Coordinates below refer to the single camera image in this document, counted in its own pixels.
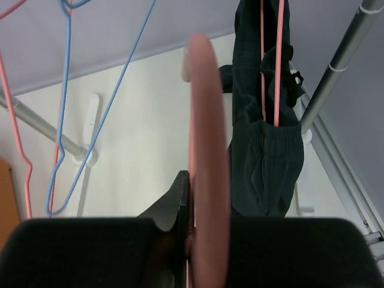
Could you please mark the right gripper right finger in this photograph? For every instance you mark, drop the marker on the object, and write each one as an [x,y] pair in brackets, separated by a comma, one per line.
[299,252]

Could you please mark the pink hanger under navy shorts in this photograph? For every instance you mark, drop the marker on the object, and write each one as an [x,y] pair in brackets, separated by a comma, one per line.
[279,43]

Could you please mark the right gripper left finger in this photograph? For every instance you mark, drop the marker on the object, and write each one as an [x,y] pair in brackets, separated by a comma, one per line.
[143,251]

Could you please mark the silver clothes rack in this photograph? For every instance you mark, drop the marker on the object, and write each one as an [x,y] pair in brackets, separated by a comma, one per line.
[358,28]

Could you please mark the dark navy shorts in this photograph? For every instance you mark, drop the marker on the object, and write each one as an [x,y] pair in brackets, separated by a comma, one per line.
[265,161]

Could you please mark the pink wire hanger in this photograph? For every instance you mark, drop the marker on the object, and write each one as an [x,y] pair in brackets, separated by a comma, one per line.
[62,144]

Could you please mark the orange plastic laundry basket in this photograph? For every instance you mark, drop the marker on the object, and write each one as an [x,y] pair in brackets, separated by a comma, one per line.
[8,207]

